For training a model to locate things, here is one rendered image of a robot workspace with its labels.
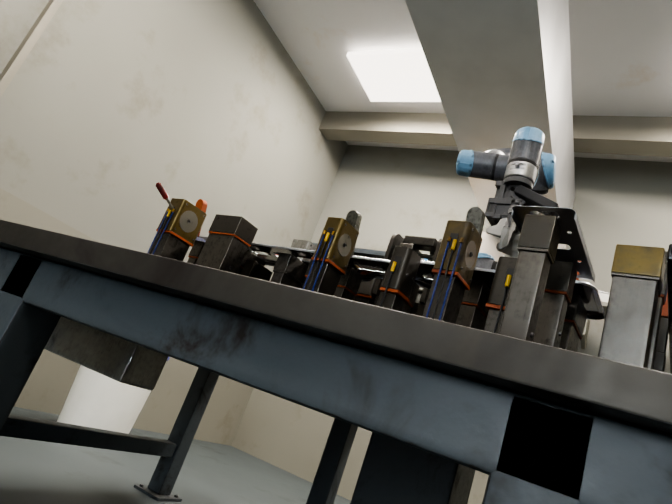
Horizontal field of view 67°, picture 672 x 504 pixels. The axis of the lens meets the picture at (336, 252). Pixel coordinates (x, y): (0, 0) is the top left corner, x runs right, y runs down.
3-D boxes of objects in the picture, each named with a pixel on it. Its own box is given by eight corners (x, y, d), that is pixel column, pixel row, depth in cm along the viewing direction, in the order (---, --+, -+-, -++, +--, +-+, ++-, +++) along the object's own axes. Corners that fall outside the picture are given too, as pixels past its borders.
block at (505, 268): (454, 390, 92) (492, 249, 100) (474, 403, 100) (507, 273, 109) (494, 401, 87) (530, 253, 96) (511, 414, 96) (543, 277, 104)
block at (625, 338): (580, 430, 87) (616, 243, 98) (586, 437, 93) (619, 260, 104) (633, 445, 82) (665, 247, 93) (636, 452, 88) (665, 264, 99)
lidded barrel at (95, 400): (96, 429, 326) (137, 344, 343) (144, 455, 302) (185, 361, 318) (29, 418, 288) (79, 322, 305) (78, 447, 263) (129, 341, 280)
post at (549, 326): (511, 406, 89) (545, 258, 98) (517, 412, 93) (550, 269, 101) (540, 414, 86) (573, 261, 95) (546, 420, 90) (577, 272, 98)
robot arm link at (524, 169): (540, 177, 130) (533, 159, 124) (536, 192, 128) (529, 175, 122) (510, 177, 134) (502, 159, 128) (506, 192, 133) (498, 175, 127)
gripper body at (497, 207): (491, 231, 130) (502, 191, 134) (526, 234, 125) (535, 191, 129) (483, 217, 124) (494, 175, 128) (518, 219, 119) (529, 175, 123)
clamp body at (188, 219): (113, 294, 159) (163, 193, 169) (148, 309, 169) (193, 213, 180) (128, 298, 153) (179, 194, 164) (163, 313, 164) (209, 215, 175)
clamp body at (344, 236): (269, 339, 121) (319, 211, 131) (297, 353, 130) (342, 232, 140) (290, 344, 117) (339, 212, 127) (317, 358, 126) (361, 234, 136)
